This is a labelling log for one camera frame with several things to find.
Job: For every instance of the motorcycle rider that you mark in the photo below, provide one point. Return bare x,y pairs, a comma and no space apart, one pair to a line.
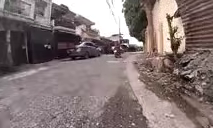
117,50

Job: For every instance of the corrugated metal wall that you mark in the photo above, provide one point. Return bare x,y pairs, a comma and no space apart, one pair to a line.
199,23

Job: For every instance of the pale concrete wall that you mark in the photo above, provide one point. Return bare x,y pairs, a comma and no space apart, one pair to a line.
162,26

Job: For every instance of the grey car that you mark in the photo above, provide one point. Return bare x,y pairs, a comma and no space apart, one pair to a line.
84,50

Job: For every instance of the small thin plant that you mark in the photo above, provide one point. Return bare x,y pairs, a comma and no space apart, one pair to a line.
174,35

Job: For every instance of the grey asphalt road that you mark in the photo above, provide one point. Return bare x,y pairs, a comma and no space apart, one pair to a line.
67,90

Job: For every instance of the concrete kerb strip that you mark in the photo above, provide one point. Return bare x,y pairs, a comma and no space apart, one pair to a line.
150,100

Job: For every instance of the green tree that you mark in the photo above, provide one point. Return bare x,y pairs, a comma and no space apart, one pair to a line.
134,18

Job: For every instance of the rubble heap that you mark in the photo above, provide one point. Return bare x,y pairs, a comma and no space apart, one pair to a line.
187,75

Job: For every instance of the row of multi-storey buildings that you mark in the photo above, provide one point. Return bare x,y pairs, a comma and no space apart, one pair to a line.
34,30

